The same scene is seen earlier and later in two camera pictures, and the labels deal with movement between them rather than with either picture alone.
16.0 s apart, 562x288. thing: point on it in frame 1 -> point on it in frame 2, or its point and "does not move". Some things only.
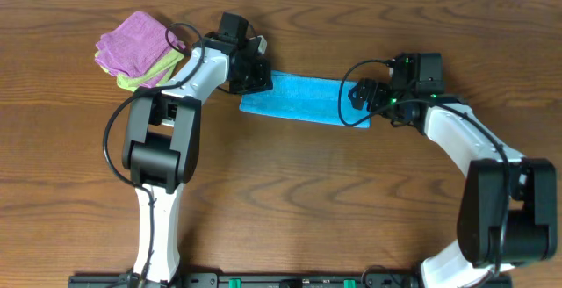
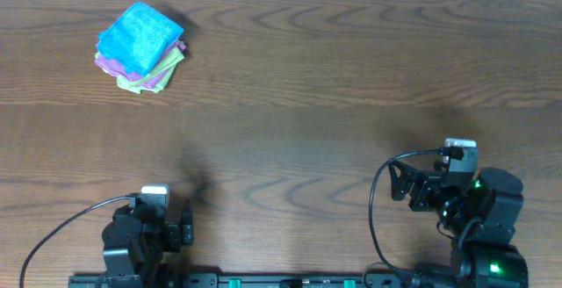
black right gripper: [364, 85] -> [428, 182]
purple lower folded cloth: [155, 80] does not move
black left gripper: [253, 75] -> [176, 234]
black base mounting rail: [270, 281] does not move
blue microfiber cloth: [306, 97] -> [140, 38]
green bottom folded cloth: [132, 83] does not move
